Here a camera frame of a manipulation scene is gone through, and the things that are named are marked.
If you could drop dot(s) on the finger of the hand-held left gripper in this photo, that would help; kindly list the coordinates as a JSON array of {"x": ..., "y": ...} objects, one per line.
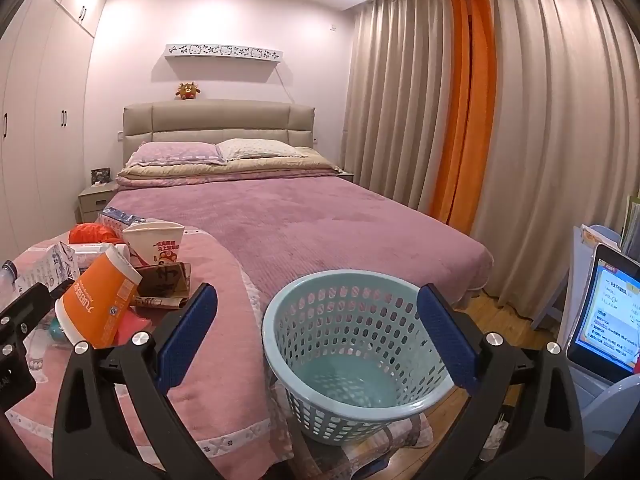
[{"x": 27, "y": 302}]

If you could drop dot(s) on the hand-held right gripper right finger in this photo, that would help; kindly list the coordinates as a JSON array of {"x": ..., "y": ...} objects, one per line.
[{"x": 445, "y": 340}]

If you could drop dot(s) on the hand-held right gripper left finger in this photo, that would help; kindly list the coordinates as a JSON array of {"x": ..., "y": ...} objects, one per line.
[{"x": 187, "y": 340}]

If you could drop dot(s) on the pink plastic piece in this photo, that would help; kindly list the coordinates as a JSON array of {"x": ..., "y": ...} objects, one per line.
[{"x": 135, "y": 325}]

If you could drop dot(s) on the brown cardboard piece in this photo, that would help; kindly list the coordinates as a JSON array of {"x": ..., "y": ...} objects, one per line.
[{"x": 162, "y": 282}]

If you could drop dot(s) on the orange paper cup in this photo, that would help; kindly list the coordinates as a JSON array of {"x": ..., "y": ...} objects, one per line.
[{"x": 95, "y": 300}]

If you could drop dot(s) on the light blue plastic basket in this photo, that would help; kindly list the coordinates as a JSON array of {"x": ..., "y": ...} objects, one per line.
[{"x": 350, "y": 375}]

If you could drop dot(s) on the teal ball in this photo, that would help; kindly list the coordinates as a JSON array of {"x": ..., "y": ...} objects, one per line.
[{"x": 55, "y": 332}]

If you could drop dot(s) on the white printed milk carton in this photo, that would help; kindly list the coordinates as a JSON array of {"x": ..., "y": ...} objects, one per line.
[{"x": 45, "y": 265}]

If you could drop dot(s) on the folded newspaper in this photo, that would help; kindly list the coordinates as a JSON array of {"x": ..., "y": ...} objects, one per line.
[{"x": 160, "y": 302}]

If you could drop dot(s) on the pink quilt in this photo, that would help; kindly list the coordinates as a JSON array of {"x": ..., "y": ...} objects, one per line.
[{"x": 240, "y": 360}]

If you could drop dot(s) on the orange plastic bag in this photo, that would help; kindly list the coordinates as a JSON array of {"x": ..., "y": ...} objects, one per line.
[{"x": 90, "y": 233}]

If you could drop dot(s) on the cream paper noodle bowl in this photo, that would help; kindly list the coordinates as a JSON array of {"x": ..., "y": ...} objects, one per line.
[{"x": 155, "y": 245}]

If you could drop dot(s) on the blue white packet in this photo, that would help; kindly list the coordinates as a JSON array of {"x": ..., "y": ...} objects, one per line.
[{"x": 117, "y": 217}]

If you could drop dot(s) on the grey nightstand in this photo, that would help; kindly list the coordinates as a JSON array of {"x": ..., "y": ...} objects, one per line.
[
  {"x": 97, "y": 200},
  {"x": 346, "y": 175}
]

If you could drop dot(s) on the light blue chair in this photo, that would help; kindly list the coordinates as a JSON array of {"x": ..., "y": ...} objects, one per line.
[{"x": 555, "y": 280}]

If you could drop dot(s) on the tablet with lit screen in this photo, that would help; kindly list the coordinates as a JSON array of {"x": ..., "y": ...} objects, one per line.
[{"x": 610, "y": 310}]

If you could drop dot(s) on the bed with purple bedspread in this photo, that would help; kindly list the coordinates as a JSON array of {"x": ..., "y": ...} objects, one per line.
[{"x": 325, "y": 220}]

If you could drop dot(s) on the grey plastic stool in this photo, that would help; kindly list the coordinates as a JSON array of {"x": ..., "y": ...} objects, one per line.
[{"x": 605, "y": 400}]

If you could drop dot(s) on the purple pillow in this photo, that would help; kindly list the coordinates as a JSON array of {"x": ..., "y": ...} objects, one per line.
[{"x": 175, "y": 152}]

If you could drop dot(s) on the white wardrobe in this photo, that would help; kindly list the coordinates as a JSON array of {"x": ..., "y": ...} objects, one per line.
[{"x": 50, "y": 110}]

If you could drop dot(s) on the folded beige quilt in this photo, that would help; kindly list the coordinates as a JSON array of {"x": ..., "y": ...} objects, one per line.
[{"x": 280, "y": 165}]

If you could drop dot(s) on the white floral pillow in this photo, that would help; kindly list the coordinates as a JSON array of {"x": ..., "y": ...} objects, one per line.
[{"x": 255, "y": 149}]

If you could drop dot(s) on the upright books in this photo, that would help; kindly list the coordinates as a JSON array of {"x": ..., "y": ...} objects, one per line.
[{"x": 631, "y": 225}]

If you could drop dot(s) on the beige padded headboard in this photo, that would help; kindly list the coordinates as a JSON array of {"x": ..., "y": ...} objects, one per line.
[{"x": 215, "y": 120}]

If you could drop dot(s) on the orange curtain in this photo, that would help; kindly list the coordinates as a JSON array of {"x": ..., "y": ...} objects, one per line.
[{"x": 465, "y": 110}]

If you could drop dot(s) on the beige curtain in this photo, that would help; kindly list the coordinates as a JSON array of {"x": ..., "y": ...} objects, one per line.
[
  {"x": 560, "y": 135},
  {"x": 395, "y": 100}
]

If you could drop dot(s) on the orange plush toy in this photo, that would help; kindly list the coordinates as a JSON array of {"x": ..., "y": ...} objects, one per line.
[{"x": 187, "y": 91}]

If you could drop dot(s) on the small picture frame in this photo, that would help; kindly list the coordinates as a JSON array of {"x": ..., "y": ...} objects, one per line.
[{"x": 101, "y": 176}]

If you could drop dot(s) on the white wall shelf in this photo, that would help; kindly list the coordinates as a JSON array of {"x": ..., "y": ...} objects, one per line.
[{"x": 222, "y": 53}]

